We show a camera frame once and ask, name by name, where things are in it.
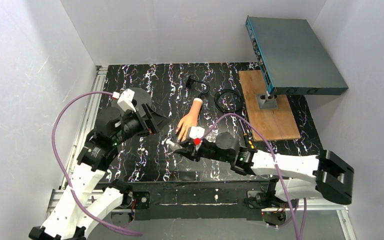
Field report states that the clear nail polish bottle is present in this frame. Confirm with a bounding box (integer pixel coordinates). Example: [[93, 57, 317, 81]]
[[165, 139, 182, 151]]

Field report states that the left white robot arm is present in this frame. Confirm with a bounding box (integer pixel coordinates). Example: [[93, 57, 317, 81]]
[[28, 103, 169, 240]]

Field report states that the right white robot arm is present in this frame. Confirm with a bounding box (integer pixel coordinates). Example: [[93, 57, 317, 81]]
[[169, 132, 355, 205]]

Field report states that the yellow black screwdriver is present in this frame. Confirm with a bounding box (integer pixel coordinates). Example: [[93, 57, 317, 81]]
[[239, 120, 255, 149]]

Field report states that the mannequin hand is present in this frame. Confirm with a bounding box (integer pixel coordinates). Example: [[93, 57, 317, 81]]
[[176, 98, 203, 142]]

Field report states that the grey round disc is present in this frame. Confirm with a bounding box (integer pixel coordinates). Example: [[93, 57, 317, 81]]
[[111, 87, 152, 117]]

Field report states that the wooden board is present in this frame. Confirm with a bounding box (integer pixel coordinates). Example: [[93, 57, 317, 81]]
[[238, 70, 301, 142]]

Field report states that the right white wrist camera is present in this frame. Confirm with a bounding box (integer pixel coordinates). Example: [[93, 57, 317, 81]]
[[187, 126, 205, 146]]

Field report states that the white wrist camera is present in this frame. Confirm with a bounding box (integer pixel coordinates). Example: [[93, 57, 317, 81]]
[[112, 88, 137, 113], [187, 126, 205, 146]]

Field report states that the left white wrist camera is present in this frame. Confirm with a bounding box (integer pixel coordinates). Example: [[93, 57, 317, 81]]
[[112, 88, 137, 113]]

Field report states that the coiled black cable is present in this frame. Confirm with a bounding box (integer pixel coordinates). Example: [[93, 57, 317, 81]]
[[214, 89, 245, 114]]

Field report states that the black cable with plug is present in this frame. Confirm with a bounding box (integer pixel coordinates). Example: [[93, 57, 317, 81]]
[[185, 75, 211, 99]]

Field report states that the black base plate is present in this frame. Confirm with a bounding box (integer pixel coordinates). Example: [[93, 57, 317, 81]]
[[131, 180, 269, 221]]

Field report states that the metal stand mount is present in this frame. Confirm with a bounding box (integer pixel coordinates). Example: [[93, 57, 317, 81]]
[[256, 91, 279, 110]]

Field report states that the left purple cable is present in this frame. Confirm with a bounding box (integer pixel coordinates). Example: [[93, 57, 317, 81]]
[[51, 91, 143, 237]]

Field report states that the blue network switch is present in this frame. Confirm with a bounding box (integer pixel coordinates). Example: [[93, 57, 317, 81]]
[[245, 16, 349, 96]]

